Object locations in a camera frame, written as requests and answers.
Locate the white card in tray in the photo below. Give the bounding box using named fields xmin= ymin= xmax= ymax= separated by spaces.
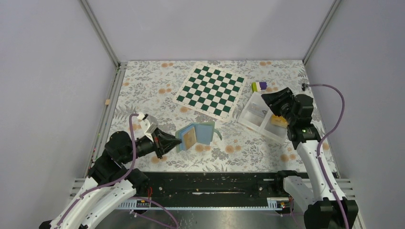
xmin=247 ymin=103 xmax=267 ymax=118

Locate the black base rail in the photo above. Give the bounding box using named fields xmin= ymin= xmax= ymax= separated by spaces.
xmin=88 ymin=170 xmax=327 ymax=209

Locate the green purple toy block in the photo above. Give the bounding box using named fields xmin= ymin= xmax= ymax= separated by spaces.
xmin=251 ymin=82 xmax=267 ymax=94

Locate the orange credit card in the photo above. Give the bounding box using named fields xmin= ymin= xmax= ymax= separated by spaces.
xmin=270 ymin=114 xmax=288 ymax=128
xmin=183 ymin=127 xmax=197 ymax=150

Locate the green white chessboard mat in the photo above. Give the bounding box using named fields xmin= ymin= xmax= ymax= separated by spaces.
xmin=173 ymin=62 xmax=247 ymax=122

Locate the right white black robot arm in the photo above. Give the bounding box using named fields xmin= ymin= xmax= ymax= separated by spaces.
xmin=261 ymin=88 xmax=359 ymax=229

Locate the clear plastic compartment tray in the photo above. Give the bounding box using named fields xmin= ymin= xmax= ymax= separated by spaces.
xmin=237 ymin=92 xmax=287 ymax=143

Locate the green leather card holder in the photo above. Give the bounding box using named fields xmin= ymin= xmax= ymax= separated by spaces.
xmin=175 ymin=121 xmax=223 ymax=153

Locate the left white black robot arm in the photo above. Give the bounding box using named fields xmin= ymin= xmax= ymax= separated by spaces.
xmin=39 ymin=129 xmax=181 ymax=229

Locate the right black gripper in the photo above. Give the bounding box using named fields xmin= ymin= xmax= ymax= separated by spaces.
xmin=261 ymin=87 xmax=297 ymax=125

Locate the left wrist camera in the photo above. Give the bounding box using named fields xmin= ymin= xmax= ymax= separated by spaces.
xmin=137 ymin=113 xmax=158 ymax=141

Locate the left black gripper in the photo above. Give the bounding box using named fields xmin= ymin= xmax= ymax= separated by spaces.
xmin=121 ymin=127 xmax=183 ymax=164

